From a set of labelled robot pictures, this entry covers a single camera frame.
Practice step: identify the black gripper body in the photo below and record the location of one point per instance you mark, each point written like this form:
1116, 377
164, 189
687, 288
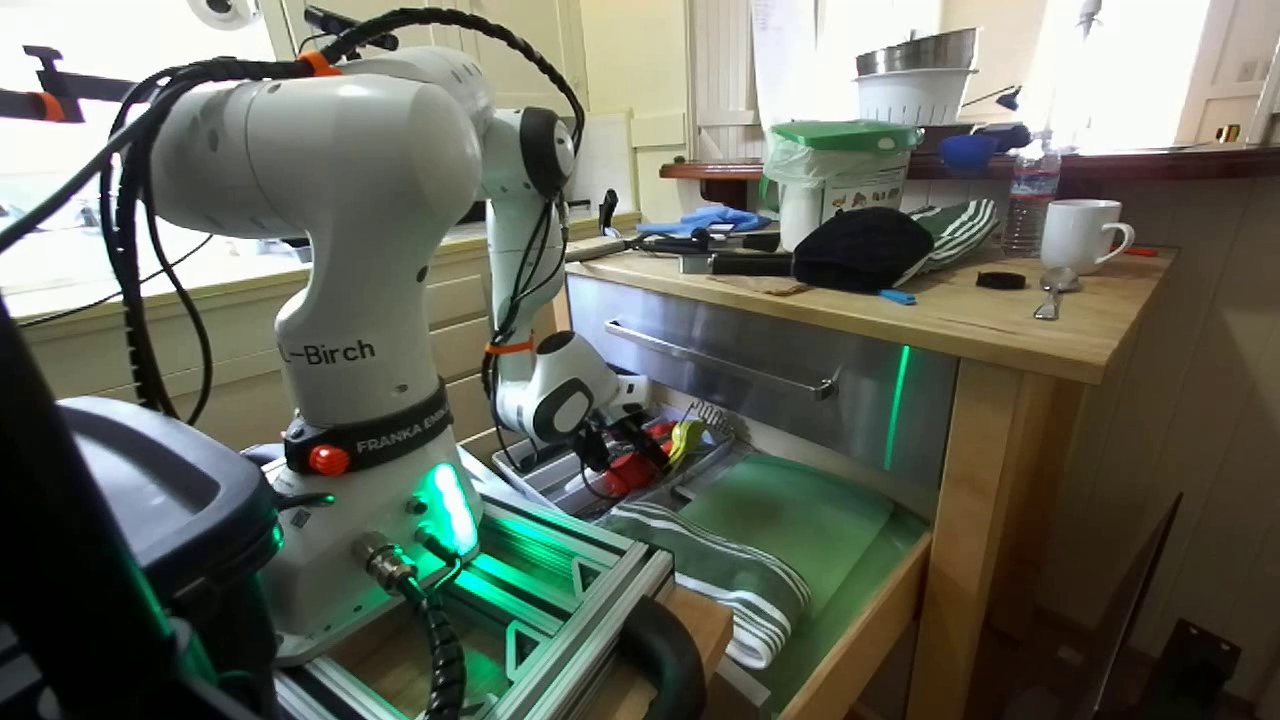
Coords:
602, 439

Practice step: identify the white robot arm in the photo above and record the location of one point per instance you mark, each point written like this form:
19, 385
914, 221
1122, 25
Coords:
363, 202

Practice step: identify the steel front drawer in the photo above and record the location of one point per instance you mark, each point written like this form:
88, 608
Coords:
774, 344

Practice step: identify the wooden drawer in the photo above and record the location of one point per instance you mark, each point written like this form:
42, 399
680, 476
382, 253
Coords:
852, 654

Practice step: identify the wooden kitchen cabinet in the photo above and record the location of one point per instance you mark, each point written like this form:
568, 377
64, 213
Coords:
972, 321

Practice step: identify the blue object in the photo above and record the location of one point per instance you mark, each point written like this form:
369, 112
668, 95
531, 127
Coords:
972, 148

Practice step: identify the small red utensil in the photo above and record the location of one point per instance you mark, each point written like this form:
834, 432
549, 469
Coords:
656, 432

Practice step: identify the green cutting mat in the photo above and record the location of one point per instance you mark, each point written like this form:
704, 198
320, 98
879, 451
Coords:
784, 520

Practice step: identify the black curved tube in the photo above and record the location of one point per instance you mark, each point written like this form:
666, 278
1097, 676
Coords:
675, 654

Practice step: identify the blue cloth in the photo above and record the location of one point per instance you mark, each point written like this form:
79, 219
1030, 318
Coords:
704, 221

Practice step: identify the red round button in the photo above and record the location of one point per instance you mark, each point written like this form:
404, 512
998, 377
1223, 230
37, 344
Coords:
329, 461

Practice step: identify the black cap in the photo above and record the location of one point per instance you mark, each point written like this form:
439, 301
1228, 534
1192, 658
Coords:
860, 250

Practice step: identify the small blue item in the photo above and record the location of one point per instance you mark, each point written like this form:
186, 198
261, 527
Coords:
896, 298

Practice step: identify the white container with green lid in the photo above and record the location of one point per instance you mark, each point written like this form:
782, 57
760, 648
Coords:
834, 182

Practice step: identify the black round lid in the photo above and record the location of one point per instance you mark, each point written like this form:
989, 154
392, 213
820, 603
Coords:
1003, 283

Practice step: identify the metal bottle opener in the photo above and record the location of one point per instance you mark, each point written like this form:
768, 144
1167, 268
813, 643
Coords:
1053, 298

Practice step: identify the black plastic case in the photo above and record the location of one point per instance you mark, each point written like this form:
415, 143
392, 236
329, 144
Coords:
120, 534

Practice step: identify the clear plastic water bottle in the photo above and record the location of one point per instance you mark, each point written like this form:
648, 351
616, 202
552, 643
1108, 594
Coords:
1030, 202

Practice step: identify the steel bowl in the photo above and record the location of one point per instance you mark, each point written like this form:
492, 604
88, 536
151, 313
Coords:
922, 51

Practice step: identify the white mug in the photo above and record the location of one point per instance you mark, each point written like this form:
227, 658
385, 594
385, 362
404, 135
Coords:
1076, 234

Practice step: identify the black clip lamp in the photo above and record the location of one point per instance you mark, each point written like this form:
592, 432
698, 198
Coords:
992, 98

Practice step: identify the dark leaning panel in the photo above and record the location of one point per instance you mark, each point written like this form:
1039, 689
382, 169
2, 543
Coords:
1143, 624

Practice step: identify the black floor socket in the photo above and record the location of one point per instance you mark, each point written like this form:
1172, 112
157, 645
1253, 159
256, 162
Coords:
1202, 658

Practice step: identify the black clamp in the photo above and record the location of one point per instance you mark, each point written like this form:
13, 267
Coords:
82, 84

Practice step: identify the aluminium profile frame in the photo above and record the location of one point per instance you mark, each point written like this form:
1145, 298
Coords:
587, 624

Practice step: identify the white wall outlet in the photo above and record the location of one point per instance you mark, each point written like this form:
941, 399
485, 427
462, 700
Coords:
1235, 127

